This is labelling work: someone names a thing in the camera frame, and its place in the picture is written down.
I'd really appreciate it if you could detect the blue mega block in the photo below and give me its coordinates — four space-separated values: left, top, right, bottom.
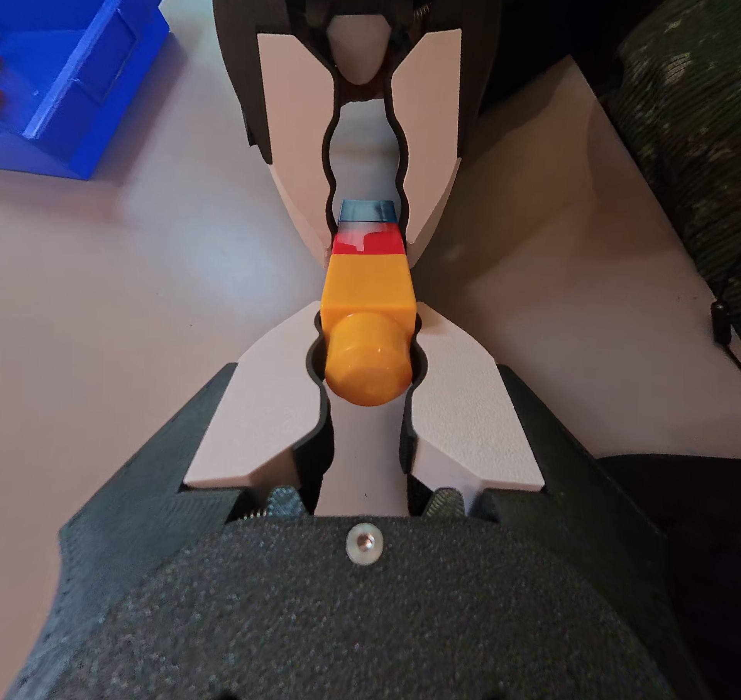
337 198 401 225

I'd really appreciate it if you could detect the orange mega block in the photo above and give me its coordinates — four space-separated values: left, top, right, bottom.
321 253 419 407

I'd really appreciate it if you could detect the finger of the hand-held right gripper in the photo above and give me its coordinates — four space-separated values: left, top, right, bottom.
256 30 340 271
385 28 464 262

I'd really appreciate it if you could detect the person's green jacket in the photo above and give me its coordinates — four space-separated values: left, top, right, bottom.
602 0 741 331

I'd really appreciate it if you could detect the black drawstring toggle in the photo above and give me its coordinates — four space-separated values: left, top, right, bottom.
711 300 741 368

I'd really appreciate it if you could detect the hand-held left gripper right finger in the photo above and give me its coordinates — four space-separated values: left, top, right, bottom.
399 304 546 501

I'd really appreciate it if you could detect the blue plastic bin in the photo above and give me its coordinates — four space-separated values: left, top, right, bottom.
0 0 170 181

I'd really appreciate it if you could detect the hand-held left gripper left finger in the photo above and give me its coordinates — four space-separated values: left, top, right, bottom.
181 300 337 501

